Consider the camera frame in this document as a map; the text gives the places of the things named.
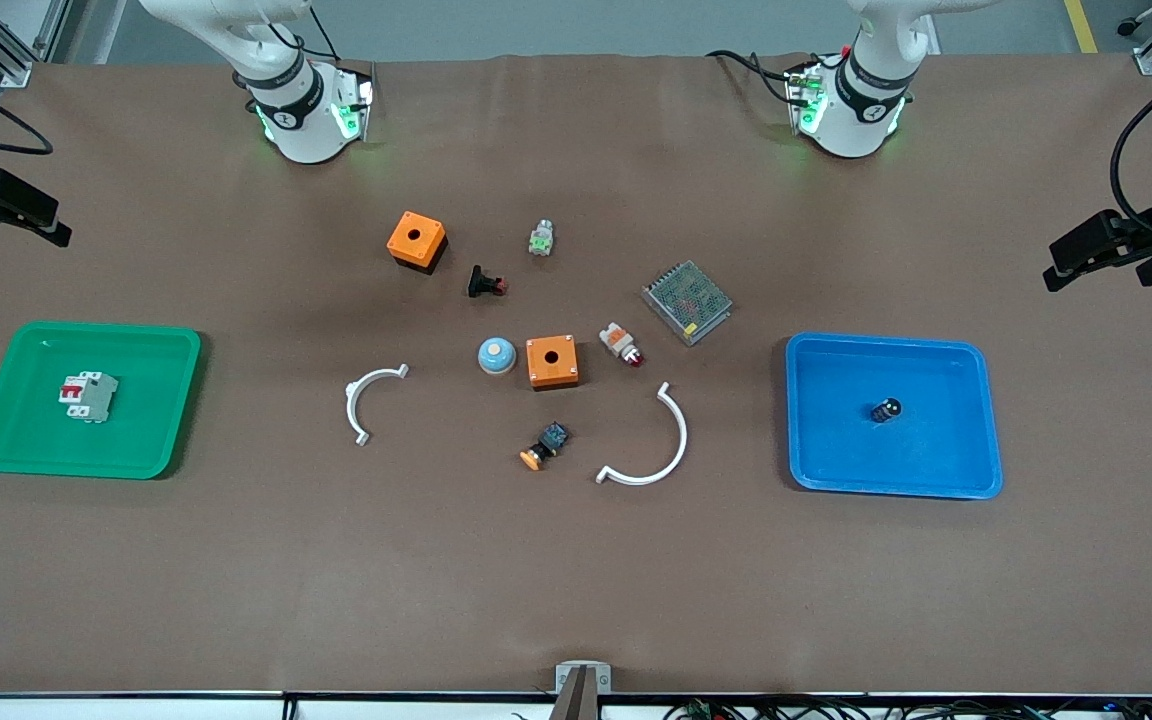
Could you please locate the black cylindrical capacitor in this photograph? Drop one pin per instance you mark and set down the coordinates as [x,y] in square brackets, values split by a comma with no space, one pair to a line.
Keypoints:
[886,410]

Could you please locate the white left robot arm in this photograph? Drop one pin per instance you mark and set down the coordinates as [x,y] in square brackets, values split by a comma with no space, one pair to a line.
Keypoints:
[851,125]

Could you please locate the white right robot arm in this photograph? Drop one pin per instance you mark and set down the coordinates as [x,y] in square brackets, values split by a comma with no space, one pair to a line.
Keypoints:
[301,130]

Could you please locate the green plastic tray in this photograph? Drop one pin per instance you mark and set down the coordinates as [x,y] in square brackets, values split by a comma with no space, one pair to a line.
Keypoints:
[26,440]

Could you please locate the blue plastic tray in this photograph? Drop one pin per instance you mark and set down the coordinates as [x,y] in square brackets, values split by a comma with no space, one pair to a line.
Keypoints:
[836,460]

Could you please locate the small white pipe clamp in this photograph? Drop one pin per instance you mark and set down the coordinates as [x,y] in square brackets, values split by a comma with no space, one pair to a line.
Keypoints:
[351,402]

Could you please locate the orange box upper left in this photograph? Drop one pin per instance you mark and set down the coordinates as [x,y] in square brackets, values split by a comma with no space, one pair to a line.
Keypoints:
[406,248]

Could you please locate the metal mesh power supply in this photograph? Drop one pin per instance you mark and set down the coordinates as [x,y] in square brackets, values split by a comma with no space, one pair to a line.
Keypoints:
[686,300]

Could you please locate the large white pipe clamp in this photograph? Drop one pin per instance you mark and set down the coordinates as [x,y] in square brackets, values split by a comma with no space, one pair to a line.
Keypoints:
[682,432]

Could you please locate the red indicator lamp orange body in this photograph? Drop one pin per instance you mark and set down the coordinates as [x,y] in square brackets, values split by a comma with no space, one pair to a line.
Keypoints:
[618,342]

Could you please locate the blue dome buzzer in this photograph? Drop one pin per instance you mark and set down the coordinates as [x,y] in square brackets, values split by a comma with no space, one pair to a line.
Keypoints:
[496,357]

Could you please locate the orange button box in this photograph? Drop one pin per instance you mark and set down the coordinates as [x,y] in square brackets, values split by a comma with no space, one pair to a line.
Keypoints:
[541,372]

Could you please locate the orange black push button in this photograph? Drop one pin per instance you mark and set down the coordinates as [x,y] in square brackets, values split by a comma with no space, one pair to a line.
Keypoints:
[533,459]

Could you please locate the brown table mat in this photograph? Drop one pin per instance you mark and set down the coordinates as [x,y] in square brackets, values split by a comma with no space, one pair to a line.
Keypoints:
[576,560]

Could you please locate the black red switch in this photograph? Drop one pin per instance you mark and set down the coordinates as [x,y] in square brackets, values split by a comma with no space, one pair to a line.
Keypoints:
[479,282]

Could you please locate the white green switch module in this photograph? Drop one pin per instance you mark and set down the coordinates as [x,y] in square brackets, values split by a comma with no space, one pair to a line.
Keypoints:
[541,240]

